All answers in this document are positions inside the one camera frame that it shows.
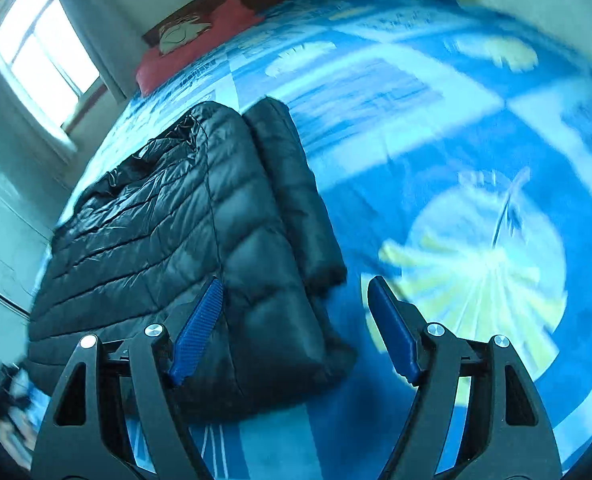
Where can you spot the window with wooden sill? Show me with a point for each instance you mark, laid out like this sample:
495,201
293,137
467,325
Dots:
40,55

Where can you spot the red pillow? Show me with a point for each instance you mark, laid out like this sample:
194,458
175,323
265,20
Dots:
195,55

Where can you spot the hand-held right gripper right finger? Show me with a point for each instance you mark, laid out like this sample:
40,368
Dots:
396,335

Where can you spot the grey curtain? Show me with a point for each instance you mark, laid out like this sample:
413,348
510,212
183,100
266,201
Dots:
95,25

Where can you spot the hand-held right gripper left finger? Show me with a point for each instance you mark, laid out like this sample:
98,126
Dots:
195,340

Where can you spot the printed cream cushion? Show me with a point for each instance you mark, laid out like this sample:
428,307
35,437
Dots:
180,35

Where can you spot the black quilted puffer jacket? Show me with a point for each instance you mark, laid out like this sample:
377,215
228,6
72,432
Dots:
185,240

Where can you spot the blue patterned bed sheet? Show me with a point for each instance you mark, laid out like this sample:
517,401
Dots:
426,135

